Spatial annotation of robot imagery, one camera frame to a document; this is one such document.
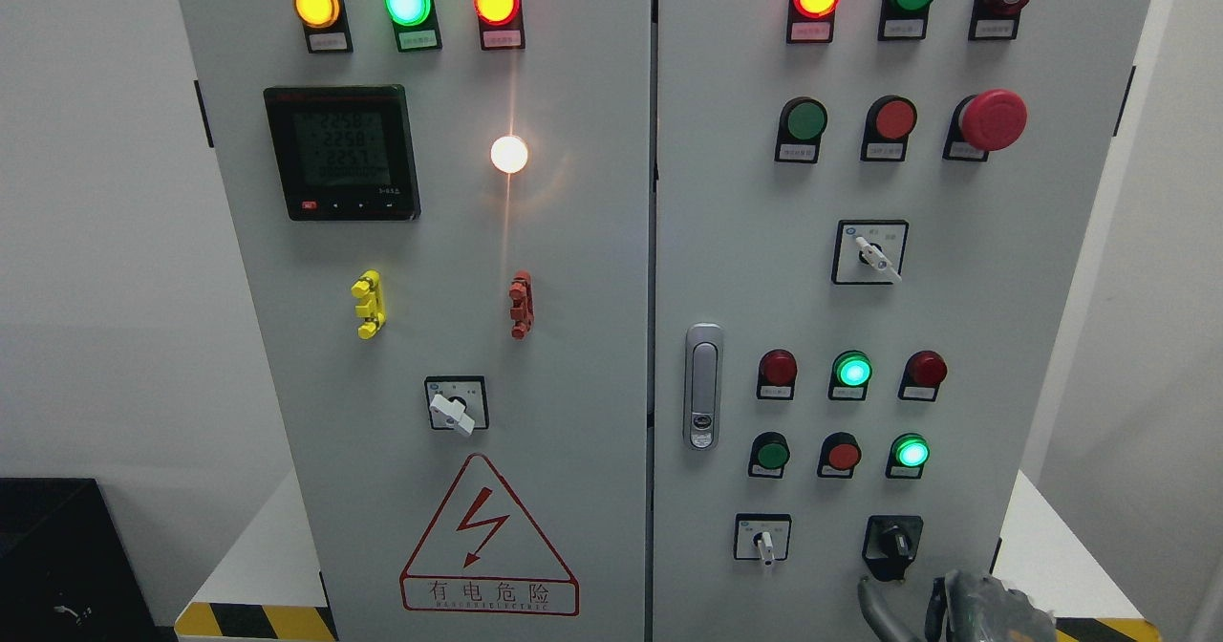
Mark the black knob selector switch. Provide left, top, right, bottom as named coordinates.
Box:
left=862, top=515, right=923, bottom=582

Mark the grey electrical control cabinet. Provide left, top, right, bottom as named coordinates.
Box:
left=179, top=0, right=1150, bottom=641

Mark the red terminal connector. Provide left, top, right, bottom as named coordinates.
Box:
left=508, top=270, right=534, bottom=340

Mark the white glowing lamp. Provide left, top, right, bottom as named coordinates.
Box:
left=489, top=136, right=530, bottom=175

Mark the dark red indicator light left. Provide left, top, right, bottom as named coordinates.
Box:
left=756, top=349, right=797, bottom=401

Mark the dark red indicator light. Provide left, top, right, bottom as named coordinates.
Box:
left=898, top=350, right=949, bottom=402
left=756, top=349, right=797, bottom=401

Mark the green push button lower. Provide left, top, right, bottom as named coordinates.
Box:
left=747, top=430, right=790, bottom=481

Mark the green push button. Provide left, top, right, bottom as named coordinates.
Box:
left=774, top=97, right=828, bottom=164
left=747, top=430, right=790, bottom=481

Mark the yellow terminal connector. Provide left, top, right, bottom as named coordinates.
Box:
left=351, top=270, right=386, bottom=340

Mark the green lit indicator middle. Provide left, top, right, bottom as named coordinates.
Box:
left=828, top=350, right=873, bottom=401

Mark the green push button upper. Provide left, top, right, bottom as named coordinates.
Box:
left=774, top=97, right=828, bottom=164

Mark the red push button lower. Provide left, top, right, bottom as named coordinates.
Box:
left=817, top=432, right=862, bottom=481

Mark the red push button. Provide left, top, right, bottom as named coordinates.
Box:
left=817, top=432, right=862, bottom=481
left=860, top=95, right=917, bottom=161

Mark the red electric hazard warning sticker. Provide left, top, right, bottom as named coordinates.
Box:
left=400, top=452, right=580, bottom=616

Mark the black digital power meter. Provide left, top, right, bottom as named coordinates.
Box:
left=263, top=84, right=422, bottom=223

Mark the red lit indicator light left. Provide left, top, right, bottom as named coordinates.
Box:
left=473, top=0, right=526, bottom=51

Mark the red lit indicator light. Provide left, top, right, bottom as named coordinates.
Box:
left=473, top=0, right=526, bottom=51
left=785, top=0, right=841, bottom=44

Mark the dark red indicator light right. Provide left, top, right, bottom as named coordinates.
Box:
left=898, top=350, right=949, bottom=402

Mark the red push button upper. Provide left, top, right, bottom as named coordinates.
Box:
left=860, top=95, right=917, bottom=161

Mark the green lit button lower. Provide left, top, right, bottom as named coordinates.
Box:
left=884, top=433, right=929, bottom=481

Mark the green lit indicator light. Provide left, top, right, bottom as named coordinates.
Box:
left=384, top=0, right=442, bottom=53

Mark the red lit indicator light right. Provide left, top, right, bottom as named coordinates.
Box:
left=785, top=0, right=841, bottom=44

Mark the yellow indicator light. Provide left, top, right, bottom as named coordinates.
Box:
left=294, top=0, right=353, bottom=54

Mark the red emergency stop button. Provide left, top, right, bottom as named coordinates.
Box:
left=942, top=89, right=1029, bottom=161

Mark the dark green indicator light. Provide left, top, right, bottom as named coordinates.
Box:
left=877, top=0, right=934, bottom=42

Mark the white platform with hazard stripes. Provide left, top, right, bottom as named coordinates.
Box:
left=164, top=472, right=1144, bottom=641

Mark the dark red buzzer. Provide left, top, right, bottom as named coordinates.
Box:
left=967, top=0, right=1031, bottom=42

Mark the black box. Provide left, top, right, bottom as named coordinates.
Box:
left=1, top=478, right=159, bottom=641

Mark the silver cabinet door handle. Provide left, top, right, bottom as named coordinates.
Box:
left=684, top=323, right=722, bottom=450

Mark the white lever selector switch left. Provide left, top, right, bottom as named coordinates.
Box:
left=424, top=375, right=489, bottom=438

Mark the white lever selector switch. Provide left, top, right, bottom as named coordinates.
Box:
left=830, top=220, right=910, bottom=285
left=733, top=514, right=793, bottom=567
left=424, top=375, right=489, bottom=438

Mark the white lever selector switch upper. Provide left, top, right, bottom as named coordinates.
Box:
left=830, top=220, right=910, bottom=285

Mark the white lever selector switch lower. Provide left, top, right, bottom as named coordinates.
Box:
left=733, top=514, right=793, bottom=567

